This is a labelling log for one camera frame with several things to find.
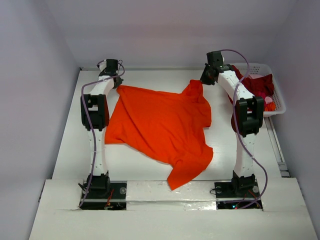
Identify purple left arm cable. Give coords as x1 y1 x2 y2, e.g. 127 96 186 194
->
78 59 126 208

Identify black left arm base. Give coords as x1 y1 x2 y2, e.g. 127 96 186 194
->
80 181 127 211

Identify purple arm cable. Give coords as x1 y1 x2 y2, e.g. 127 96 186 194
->
221 49 269 210
78 59 126 208

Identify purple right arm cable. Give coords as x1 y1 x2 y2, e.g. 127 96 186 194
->
221 49 269 210

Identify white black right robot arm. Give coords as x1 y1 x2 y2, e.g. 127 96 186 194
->
200 50 264 199

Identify orange t shirt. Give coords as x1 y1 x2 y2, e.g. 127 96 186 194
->
104 79 214 190

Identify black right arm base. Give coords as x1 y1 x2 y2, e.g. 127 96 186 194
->
210 181 260 210

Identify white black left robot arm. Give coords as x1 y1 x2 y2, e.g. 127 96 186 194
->
80 59 123 198

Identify white plastic laundry basket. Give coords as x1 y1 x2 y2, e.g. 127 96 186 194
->
232 63 286 118

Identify orange garment in basket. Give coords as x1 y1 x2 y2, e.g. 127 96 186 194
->
264 102 276 112

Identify dark red t shirt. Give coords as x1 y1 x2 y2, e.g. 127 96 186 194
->
226 64 275 112

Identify pink garment in basket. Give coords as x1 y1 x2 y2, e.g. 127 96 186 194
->
264 96 273 104

